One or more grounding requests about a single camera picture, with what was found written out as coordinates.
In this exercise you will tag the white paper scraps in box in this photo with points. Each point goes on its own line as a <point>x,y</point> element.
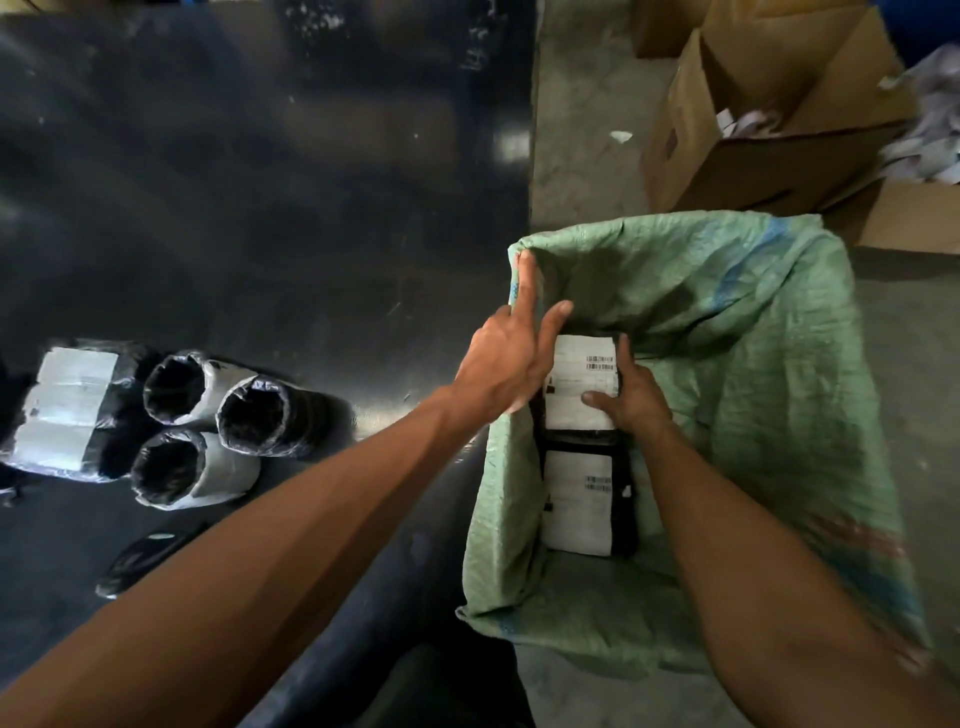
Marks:
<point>750,122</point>

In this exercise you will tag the rolled black parcel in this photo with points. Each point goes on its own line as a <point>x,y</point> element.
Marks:
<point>176,386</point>
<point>255,416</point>
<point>169,469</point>

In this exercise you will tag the person's left forearm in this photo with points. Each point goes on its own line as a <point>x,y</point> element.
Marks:
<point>262,562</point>

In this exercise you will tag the pile of white paper scraps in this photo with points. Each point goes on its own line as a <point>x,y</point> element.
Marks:
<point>930,135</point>

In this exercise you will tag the person's right thumb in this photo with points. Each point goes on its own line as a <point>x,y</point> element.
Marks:
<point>601,400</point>

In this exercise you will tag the black glossy flat object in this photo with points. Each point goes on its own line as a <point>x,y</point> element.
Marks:
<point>142,559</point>

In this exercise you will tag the person's left hand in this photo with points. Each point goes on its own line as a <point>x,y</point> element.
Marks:
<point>499,364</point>

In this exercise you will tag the flat black wrapped parcel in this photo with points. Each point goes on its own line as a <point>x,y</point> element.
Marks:
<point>67,412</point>

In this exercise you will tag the person's left thumb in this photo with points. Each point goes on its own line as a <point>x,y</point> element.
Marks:
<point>553,334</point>

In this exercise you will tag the low cardboard box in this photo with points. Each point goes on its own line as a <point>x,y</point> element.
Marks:
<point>907,217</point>

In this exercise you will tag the blue bin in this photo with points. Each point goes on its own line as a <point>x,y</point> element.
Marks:
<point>922,22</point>

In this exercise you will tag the green woven sack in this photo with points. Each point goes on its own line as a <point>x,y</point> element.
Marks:
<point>750,315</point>

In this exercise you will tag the white paper scrap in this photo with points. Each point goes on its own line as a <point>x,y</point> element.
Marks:
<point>621,136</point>

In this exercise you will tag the person's right hand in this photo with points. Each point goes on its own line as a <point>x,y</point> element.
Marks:
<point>637,401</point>

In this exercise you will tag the black parcel with white label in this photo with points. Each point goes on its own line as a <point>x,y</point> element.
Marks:
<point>577,510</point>
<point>577,367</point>

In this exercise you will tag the person's right forearm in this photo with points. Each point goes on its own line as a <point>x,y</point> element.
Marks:
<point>750,585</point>

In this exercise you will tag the large open cardboard box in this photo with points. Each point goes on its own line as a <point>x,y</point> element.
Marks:
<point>772,169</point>

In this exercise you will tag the small cardboard box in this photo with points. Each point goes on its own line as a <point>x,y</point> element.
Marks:
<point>667,26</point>

